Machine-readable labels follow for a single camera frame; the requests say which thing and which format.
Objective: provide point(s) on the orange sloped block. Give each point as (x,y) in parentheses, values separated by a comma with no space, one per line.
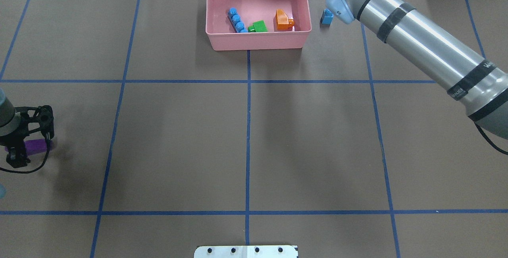
(283,22)

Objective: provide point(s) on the long blue four-stud block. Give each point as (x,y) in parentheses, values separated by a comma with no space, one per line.
(236,21)

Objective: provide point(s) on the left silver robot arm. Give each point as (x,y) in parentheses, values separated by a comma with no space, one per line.
(14,128)

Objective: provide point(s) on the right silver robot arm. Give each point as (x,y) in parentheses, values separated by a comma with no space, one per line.
(467,76)

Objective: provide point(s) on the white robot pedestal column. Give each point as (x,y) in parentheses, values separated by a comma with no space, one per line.
(247,251)

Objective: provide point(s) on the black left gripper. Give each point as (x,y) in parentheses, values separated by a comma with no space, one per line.
(14,142)

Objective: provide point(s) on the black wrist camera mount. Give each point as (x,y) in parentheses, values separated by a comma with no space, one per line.
(42,118)

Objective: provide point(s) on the small blue single-stud block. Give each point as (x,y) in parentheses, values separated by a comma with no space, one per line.
(326,17)

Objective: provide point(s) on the green block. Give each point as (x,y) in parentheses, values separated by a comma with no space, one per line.
(258,27)

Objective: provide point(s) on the purple sloped block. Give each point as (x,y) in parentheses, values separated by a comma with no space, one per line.
(33,146)

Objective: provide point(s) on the pink plastic box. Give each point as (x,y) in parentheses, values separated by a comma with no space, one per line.
(223,38)

